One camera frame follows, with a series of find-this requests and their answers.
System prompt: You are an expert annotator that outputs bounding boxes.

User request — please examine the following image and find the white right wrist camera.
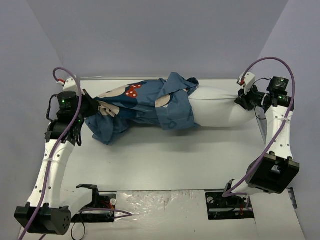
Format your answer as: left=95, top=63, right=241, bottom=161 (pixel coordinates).
left=237, top=72, right=256, bottom=95

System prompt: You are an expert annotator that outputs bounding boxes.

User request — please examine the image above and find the black thin wire loop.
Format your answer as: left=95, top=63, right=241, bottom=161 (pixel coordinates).
left=70, top=222, right=87, bottom=240

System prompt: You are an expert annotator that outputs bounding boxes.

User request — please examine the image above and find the blue letter print pillowcase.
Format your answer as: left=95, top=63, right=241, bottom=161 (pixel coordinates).
left=85, top=72, right=199, bottom=145

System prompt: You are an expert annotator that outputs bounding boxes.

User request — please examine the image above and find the white pillow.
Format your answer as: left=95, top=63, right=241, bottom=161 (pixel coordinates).
left=188, top=85, right=255, bottom=128

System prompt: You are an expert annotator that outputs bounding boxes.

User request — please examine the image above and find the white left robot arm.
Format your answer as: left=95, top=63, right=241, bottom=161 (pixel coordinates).
left=14, top=90, right=101, bottom=239

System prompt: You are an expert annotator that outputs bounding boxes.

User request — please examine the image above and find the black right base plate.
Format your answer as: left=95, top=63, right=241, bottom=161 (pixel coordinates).
left=205, top=190, right=255, bottom=221

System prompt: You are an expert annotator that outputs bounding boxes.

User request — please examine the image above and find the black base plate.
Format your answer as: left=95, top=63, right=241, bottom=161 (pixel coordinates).
left=205, top=190, right=255, bottom=221
left=71, top=184, right=117, bottom=223

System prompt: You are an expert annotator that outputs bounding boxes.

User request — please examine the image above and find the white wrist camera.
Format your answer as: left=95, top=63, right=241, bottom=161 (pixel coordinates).
left=237, top=72, right=256, bottom=95
left=56, top=77, right=79, bottom=95

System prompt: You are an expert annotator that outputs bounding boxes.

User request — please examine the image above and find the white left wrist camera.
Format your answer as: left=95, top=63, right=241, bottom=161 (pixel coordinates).
left=56, top=77, right=79, bottom=95

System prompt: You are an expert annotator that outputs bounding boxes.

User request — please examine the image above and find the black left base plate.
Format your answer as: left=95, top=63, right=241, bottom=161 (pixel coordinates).
left=71, top=184, right=117, bottom=223

